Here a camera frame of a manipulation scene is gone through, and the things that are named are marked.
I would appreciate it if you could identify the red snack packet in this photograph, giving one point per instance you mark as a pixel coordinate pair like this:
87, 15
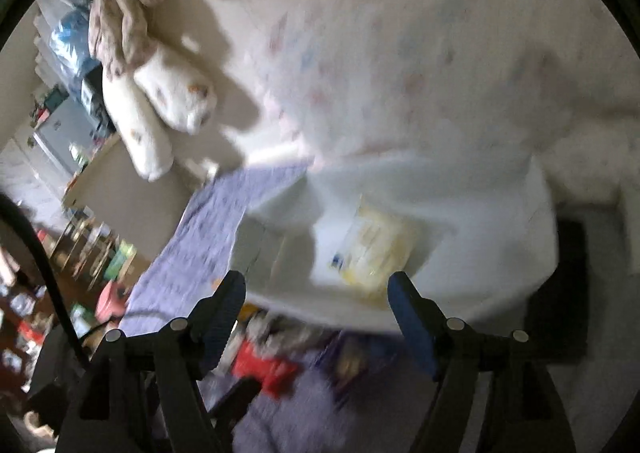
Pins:
276, 376

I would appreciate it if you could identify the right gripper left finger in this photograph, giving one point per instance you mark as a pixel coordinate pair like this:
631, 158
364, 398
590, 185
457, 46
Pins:
185, 351

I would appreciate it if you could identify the purple fuzzy blanket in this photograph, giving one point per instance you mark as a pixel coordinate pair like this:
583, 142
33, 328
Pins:
311, 416

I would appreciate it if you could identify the cheese cake plastic package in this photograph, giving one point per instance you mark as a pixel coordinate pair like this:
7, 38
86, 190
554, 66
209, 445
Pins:
378, 243

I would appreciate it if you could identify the beige bedside cabinet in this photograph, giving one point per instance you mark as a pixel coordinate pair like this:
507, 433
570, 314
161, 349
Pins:
145, 214

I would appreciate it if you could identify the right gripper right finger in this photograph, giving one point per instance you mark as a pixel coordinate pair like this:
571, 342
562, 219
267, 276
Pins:
430, 340

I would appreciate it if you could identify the cream fleece pajamas hanging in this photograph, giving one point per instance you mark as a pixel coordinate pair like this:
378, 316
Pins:
147, 86

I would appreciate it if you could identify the pink plastic stool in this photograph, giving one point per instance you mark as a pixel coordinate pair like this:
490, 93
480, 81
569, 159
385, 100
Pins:
112, 302

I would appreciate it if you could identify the floral white pillow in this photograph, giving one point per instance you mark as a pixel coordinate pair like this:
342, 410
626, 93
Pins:
355, 76

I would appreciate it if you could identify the brown wooden shelf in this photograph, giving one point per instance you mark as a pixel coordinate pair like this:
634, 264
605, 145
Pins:
26, 316

